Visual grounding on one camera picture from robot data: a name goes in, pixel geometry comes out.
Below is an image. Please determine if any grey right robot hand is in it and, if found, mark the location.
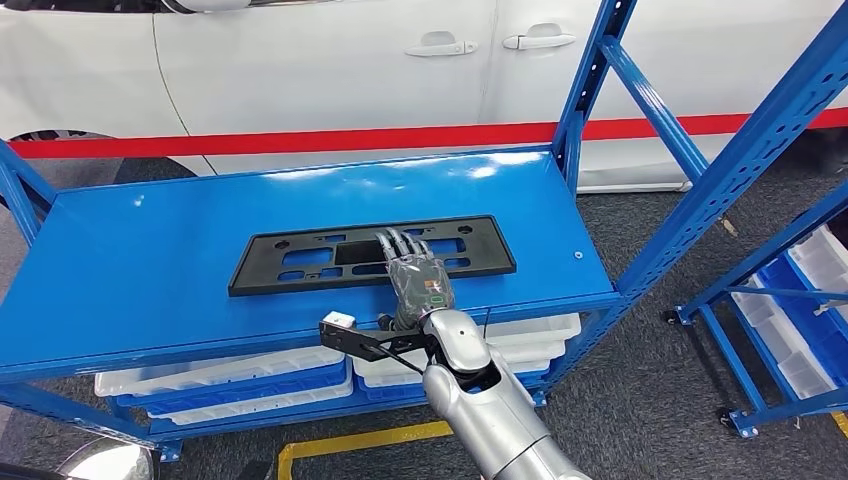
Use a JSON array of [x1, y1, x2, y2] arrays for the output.
[[375, 227, 457, 318]]

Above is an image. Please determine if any black camera bracket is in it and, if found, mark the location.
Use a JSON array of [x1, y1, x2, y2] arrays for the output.
[[318, 320, 433, 364]]

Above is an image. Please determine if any blue plastic bin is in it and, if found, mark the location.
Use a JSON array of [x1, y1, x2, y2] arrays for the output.
[[757, 254, 848, 382], [115, 361, 350, 416], [357, 370, 549, 403]]

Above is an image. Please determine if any red barrier belt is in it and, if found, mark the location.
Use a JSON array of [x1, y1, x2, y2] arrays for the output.
[[9, 107, 848, 160]]

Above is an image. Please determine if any blue metal shelf rack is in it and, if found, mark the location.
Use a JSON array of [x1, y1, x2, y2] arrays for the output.
[[664, 192, 848, 440], [0, 0, 848, 465]]

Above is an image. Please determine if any yellow floor tape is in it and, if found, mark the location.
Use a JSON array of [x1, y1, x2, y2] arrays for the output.
[[277, 420, 456, 480]]

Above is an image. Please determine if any black plastic plate bracket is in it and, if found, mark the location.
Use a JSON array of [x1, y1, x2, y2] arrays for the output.
[[227, 215, 517, 297]]

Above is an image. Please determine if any white car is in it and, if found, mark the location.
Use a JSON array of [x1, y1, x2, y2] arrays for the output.
[[0, 0, 848, 195]]

